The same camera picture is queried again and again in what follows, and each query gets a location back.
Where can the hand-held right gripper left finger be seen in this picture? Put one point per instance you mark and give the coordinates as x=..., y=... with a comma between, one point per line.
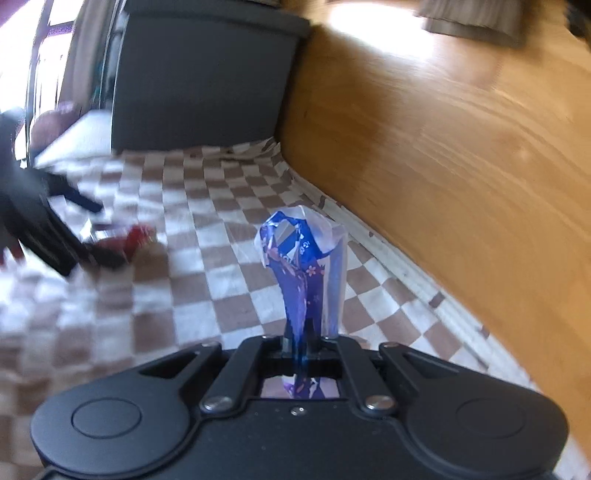
x=240, y=369

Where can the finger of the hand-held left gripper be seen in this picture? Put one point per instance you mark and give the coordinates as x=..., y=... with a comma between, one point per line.
x=74, y=194
x=69, y=244

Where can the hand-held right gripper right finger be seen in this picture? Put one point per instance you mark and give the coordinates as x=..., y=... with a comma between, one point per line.
x=355, y=369

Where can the red box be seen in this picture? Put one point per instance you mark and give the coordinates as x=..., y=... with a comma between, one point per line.
x=134, y=240

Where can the purple snack wrapper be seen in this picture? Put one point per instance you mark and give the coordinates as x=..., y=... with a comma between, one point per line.
x=300, y=267

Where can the grey seat cushion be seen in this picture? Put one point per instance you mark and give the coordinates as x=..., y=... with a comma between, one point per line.
x=74, y=138

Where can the pink cushion pile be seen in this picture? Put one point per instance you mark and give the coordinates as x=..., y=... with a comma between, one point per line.
x=51, y=127

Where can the beige curtain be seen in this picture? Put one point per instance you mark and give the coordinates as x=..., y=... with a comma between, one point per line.
x=85, y=55

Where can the grey storage box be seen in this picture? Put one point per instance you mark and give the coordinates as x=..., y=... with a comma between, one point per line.
x=203, y=78

